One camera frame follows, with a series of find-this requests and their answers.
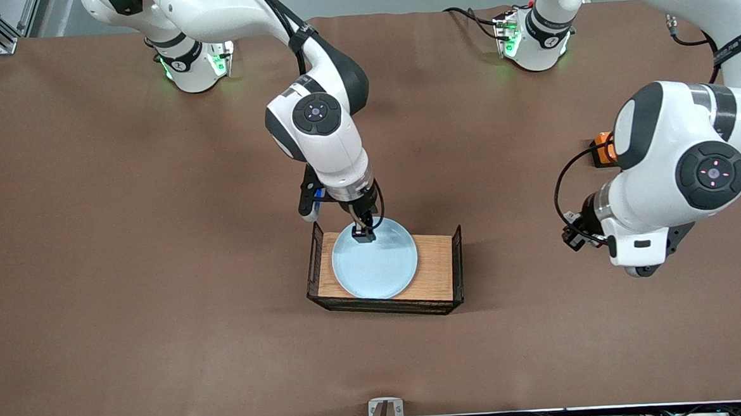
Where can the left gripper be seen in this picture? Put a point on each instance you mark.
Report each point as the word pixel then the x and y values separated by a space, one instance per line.
pixel 587 217

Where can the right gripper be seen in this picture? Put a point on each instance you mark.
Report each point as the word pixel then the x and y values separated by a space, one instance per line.
pixel 365 209

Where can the light blue round plate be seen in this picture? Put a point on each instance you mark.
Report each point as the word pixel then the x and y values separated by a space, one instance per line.
pixel 377 268

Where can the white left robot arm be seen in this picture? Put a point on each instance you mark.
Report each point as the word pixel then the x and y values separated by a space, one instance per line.
pixel 677 128

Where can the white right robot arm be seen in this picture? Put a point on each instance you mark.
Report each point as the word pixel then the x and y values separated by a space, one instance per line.
pixel 323 147

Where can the wooden tray with mesh sides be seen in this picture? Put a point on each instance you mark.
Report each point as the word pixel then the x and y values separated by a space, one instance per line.
pixel 433 262

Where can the brown table mat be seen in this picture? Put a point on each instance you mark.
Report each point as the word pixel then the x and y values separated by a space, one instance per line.
pixel 157 244

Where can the orange button enclosure box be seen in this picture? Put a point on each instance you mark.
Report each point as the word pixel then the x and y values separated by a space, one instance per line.
pixel 605 140

